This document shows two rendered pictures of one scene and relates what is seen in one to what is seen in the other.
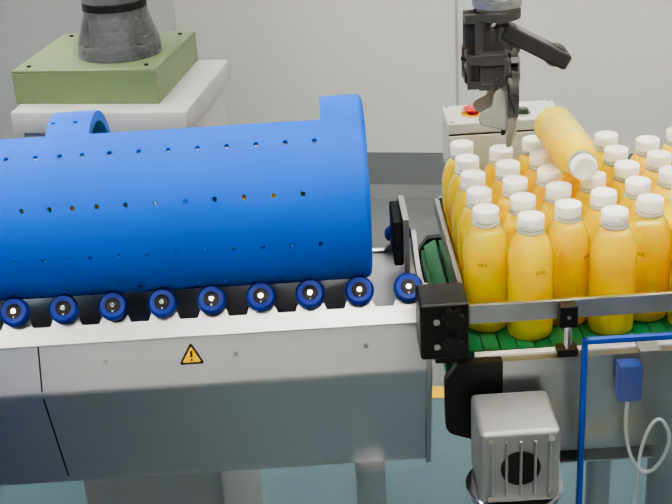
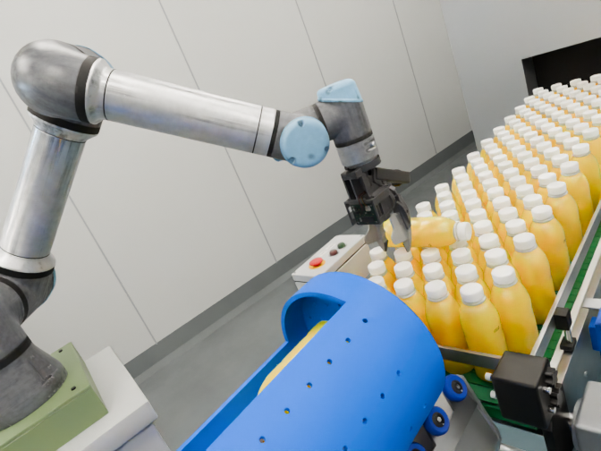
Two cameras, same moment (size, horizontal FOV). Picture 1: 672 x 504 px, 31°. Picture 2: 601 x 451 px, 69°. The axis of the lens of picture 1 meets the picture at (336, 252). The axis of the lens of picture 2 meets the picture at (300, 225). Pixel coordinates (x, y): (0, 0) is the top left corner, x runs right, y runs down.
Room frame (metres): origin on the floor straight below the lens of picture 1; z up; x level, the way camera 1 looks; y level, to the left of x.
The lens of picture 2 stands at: (1.30, 0.39, 1.55)
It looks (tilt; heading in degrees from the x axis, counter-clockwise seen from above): 19 degrees down; 320
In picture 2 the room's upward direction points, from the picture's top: 23 degrees counter-clockwise
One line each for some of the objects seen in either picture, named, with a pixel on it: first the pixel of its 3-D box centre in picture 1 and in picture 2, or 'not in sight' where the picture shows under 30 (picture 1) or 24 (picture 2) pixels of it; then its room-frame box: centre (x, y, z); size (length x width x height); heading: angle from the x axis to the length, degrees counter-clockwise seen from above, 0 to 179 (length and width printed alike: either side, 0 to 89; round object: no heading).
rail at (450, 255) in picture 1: (450, 254); (421, 347); (1.78, -0.18, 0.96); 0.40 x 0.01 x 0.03; 0
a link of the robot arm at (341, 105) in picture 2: not in sight; (342, 113); (1.84, -0.26, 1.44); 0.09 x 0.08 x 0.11; 49
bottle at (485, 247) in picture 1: (485, 271); (484, 335); (1.66, -0.22, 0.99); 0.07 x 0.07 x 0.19
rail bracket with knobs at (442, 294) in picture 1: (442, 323); (523, 390); (1.58, -0.15, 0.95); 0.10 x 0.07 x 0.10; 0
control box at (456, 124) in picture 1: (501, 137); (334, 269); (2.07, -0.31, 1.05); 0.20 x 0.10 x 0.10; 90
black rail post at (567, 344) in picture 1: (567, 328); (564, 328); (1.56, -0.33, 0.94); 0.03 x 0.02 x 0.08; 90
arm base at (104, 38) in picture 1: (117, 25); (8, 378); (2.20, 0.37, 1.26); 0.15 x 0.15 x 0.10
